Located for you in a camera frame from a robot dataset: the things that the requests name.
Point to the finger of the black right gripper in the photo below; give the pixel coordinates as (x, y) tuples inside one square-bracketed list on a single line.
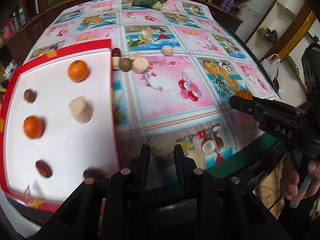
[(241, 104)]

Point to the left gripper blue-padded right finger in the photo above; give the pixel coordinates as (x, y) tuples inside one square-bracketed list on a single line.
[(184, 169)]

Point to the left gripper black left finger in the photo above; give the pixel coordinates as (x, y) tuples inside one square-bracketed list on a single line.
[(139, 168)]

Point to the orange tangerine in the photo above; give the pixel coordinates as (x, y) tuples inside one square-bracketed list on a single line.
[(244, 94)]

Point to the beige sugarcane chunk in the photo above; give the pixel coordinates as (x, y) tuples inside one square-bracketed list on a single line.
[(162, 145), (80, 110)]

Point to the person's right hand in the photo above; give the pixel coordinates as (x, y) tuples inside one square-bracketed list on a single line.
[(290, 178)]

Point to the dark date at tray bottom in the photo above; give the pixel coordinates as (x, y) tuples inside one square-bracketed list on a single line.
[(94, 174)]

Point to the white plastic bag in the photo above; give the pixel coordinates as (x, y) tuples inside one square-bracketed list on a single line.
[(271, 66)]

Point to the colourful fruit-print tablecloth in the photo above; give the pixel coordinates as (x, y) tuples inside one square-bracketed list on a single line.
[(186, 94)]

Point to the beige sugarcane chunk on tray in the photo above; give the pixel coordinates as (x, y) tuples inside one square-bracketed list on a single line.
[(80, 110)]

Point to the red-rimmed white tray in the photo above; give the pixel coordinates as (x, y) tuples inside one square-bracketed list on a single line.
[(67, 146)]

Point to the dark red date on tray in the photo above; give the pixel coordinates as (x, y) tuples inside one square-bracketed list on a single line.
[(43, 169)]

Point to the beige chunk far on cloth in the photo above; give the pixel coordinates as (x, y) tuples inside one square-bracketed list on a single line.
[(167, 50)]

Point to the purple bottles on cabinet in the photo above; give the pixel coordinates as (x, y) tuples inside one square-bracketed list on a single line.
[(227, 5)]

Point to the beige octagonal chunk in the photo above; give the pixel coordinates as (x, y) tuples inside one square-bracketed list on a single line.
[(140, 65)]

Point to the brown round fruit on cloth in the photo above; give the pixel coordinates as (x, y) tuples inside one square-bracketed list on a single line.
[(125, 64)]

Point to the orange tangerine lower tray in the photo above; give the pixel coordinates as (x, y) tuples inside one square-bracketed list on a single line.
[(33, 127)]

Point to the orange tangerine tray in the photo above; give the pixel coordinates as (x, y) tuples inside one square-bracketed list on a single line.
[(33, 127), (78, 71)]

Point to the beige chunk beside tray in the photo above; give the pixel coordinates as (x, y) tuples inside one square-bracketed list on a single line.
[(115, 62)]

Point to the beige chunk behind brown fruit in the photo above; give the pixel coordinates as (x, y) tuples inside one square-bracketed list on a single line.
[(135, 55)]

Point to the orange tangerine upper tray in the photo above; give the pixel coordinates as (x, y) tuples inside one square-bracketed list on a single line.
[(78, 71)]

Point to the dark red date by tray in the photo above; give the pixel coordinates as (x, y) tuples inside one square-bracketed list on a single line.
[(116, 52)]

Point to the brown round fruit on tray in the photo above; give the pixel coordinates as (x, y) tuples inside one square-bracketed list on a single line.
[(30, 95)]

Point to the green leafy vegetable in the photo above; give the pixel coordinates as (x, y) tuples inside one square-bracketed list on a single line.
[(153, 4)]

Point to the dark wooden side cabinet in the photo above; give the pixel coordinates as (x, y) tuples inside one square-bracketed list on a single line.
[(25, 25)]

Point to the wooden wall shelf unit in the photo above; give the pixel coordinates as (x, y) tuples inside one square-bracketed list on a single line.
[(286, 29)]

